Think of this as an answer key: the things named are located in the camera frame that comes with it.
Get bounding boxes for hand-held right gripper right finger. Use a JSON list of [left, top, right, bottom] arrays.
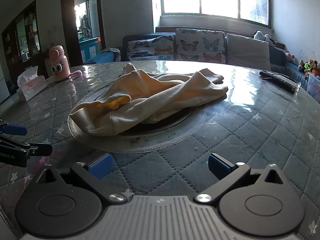
[[195, 153, 290, 204]]

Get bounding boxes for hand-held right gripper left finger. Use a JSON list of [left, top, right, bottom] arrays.
[[31, 153, 127, 204]]

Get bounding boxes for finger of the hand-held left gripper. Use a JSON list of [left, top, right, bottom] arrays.
[[0, 122, 28, 136], [0, 136, 53, 157]]

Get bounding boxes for cream garment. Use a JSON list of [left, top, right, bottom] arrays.
[[69, 62, 229, 137]]

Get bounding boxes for grey cloth on sofa arm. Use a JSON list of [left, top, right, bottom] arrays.
[[100, 47, 122, 62]]

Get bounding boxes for hanging clothes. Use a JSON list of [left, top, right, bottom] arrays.
[[79, 14, 92, 34]]

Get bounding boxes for pink white tissue pack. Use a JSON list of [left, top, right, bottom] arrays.
[[16, 66, 48, 102]]

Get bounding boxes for round black cooktop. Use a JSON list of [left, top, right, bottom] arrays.
[[72, 90, 194, 137]]

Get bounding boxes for pink cartoon face bottle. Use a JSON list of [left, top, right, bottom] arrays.
[[48, 45, 71, 82]]

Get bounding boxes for dark wooden display cabinet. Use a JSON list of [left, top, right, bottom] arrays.
[[1, 0, 44, 80]]

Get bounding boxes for black remote control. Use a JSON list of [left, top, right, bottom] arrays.
[[259, 70, 302, 95]]

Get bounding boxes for blue white low cabinet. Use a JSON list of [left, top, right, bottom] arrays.
[[79, 37, 101, 63]]

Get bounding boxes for plain grey cushion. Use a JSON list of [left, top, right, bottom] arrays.
[[226, 33, 272, 71]]

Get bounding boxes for tall butterfly print cushion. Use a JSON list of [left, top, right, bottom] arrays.
[[174, 28, 227, 64]]

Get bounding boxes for clear plastic box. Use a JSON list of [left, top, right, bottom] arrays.
[[306, 73, 320, 98]]

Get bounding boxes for blue sofa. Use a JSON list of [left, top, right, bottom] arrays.
[[85, 31, 310, 90]]

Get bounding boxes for wide butterfly print cushion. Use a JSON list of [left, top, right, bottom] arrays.
[[126, 35, 175, 62]]

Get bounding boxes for pile of small plush toys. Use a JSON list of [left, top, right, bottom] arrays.
[[297, 59, 320, 77]]

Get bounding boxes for white plush toy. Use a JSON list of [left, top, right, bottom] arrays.
[[253, 30, 276, 47]]

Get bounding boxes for dark door frame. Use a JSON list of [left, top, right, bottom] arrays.
[[60, 0, 107, 66]]

